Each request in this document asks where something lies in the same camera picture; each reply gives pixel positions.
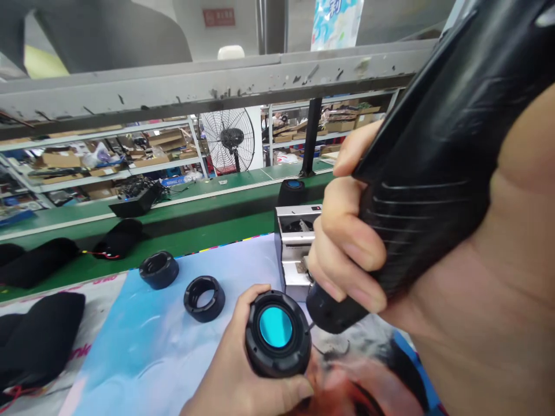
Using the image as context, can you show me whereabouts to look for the person's right hand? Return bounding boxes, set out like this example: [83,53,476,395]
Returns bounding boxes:
[308,82,555,339]

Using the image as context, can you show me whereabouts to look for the person's left hand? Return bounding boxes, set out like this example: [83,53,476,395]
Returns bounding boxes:
[180,284,315,416]

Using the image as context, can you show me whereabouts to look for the black electric screwdriver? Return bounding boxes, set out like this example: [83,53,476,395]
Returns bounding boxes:
[305,0,555,335]

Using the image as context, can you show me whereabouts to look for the printed plastic sheet mat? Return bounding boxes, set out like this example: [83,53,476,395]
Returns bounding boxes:
[0,233,448,416]

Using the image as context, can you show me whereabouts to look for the silver screw feeder machine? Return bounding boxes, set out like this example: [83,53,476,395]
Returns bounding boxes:
[274,204,324,302]

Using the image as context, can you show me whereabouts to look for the green conveyor belt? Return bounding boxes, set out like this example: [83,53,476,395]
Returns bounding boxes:
[0,158,340,304]

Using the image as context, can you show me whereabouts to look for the pile of black fabric sleeves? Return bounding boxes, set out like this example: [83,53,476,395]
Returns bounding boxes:
[0,291,87,395]

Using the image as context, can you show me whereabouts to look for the metal shelf with cartons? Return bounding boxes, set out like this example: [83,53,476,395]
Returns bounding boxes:
[260,88,401,168]
[0,114,211,220]

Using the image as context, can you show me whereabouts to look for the black cylindrical speaker, blue end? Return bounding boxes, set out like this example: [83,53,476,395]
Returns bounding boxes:
[277,178,308,208]

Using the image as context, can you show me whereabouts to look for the black fabric speaker sleeve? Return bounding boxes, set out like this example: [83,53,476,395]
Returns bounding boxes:
[0,243,27,270]
[0,237,82,290]

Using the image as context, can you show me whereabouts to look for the blue and white hanging banner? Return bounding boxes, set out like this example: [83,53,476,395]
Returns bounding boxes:
[310,0,363,53]

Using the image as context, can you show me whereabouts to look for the black ring-shaped speaker cap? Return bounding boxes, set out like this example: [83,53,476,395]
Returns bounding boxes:
[183,275,227,324]
[138,250,180,290]

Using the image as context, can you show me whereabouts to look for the black fabric sleeve, red wires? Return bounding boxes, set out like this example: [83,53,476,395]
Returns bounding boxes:
[92,218,145,261]

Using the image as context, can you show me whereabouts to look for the black box with cables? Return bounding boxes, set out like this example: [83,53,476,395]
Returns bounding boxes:
[108,175,164,219]

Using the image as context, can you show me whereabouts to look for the black support post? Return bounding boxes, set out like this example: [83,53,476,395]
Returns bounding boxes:
[298,96,324,178]

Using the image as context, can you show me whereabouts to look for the black industrial pedestal fan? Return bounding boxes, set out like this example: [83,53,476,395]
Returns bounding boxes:
[199,107,256,176]

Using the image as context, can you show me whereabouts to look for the grey metal frame beam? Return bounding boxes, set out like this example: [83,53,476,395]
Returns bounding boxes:
[0,38,439,133]

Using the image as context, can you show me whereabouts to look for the red wall sign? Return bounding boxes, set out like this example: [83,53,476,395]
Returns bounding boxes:
[202,7,236,28]

